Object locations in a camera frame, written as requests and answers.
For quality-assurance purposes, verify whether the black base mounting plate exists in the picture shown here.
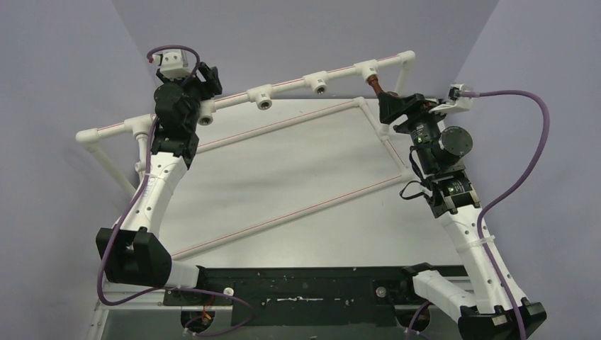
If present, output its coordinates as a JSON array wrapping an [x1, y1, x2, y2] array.
[[163, 266, 422, 327]]

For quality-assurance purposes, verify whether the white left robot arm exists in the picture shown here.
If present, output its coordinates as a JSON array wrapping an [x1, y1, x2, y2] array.
[[96, 62, 223, 304]]

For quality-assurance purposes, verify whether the aluminium rail frame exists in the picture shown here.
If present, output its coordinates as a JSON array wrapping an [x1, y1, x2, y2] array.
[[86, 276, 517, 340]]

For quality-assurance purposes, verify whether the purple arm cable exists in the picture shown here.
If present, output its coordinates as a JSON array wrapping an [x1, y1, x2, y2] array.
[[96, 45, 254, 339], [405, 90, 551, 340]]

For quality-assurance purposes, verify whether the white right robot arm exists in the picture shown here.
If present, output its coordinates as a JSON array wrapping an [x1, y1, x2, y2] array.
[[377, 92, 546, 339]]

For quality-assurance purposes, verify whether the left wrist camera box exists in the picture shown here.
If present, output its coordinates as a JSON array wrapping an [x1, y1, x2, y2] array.
[[152, 50, 191, 80]]

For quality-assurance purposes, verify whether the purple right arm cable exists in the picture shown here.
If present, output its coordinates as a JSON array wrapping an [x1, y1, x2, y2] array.
[[405, 90, 551, 340]]

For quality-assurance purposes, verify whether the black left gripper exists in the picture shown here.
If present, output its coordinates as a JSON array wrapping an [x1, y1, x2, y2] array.
[[162, 64, 221, 131]]

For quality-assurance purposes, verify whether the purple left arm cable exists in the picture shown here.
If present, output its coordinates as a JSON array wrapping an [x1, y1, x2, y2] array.
[[96, 45, 254, 339]]

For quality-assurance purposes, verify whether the white pipe frame with tees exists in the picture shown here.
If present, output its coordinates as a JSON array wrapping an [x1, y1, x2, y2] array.
[[74, 50, 417, 262]]

